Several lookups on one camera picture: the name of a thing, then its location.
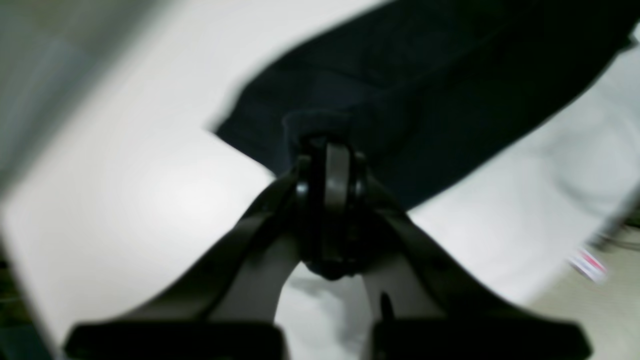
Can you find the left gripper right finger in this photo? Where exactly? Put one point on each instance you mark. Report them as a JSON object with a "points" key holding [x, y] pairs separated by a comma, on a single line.
{"points": [[426, 305]]}

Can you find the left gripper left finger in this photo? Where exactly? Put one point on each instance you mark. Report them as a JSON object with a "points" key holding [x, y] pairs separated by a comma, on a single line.
{"points": [[223, 307]]}

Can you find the black t-shirt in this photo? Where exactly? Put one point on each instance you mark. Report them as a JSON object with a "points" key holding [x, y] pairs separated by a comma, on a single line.
{"points": [[429, 90]]}

